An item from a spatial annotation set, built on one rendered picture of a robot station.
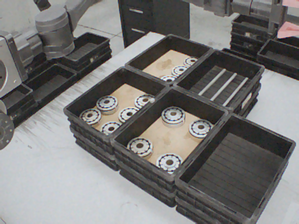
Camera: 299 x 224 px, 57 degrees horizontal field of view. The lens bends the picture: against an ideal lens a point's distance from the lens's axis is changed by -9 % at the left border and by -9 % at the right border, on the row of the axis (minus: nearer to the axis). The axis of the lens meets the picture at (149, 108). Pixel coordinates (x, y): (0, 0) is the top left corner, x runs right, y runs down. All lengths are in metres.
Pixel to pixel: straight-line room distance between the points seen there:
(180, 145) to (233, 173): 0.25
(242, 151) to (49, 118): 1.02
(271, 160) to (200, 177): 0.30
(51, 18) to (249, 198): 0.86
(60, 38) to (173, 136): 0.71
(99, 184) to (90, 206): 0.12
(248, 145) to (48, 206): 0.87
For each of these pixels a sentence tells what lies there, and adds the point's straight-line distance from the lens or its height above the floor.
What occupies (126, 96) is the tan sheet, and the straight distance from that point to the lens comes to 1.46.
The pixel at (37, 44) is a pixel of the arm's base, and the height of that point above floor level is 1.45.
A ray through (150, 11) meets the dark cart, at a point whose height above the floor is 0.67.
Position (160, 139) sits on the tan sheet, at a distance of 1.24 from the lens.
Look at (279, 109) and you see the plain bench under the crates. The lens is 1.64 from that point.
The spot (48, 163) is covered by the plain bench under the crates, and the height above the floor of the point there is 0.70.
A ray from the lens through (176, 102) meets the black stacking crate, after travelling 1.36.
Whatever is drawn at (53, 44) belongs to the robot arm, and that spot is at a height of 1.44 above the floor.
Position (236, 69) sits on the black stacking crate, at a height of 0.86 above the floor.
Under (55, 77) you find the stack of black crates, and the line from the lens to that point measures 2.58.
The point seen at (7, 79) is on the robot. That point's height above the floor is 1.42.
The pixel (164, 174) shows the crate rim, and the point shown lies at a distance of 1.01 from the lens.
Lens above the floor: 1.75
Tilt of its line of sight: 42 degrees down
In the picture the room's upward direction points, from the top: 6 degrees counter-clockwise
